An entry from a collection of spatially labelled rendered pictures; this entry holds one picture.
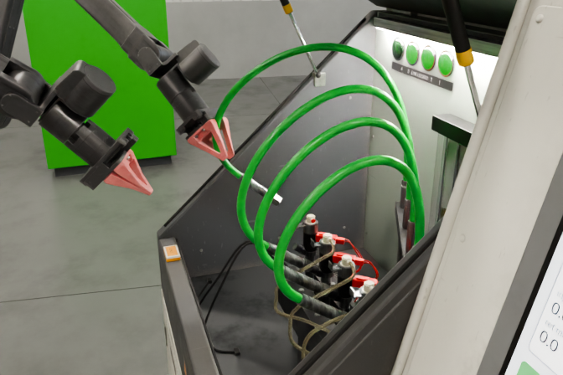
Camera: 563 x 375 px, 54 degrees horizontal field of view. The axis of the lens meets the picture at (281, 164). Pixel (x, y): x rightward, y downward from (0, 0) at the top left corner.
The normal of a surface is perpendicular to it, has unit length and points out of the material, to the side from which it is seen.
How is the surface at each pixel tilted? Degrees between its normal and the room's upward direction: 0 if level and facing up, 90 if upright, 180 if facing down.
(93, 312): 0
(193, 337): 0
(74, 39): 90
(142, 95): 90
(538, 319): 76
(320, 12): 90
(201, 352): 0
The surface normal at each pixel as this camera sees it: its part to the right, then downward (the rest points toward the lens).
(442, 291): -0.92, -0.11
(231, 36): 0.19, 0.35
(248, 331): 0.00, -0.93
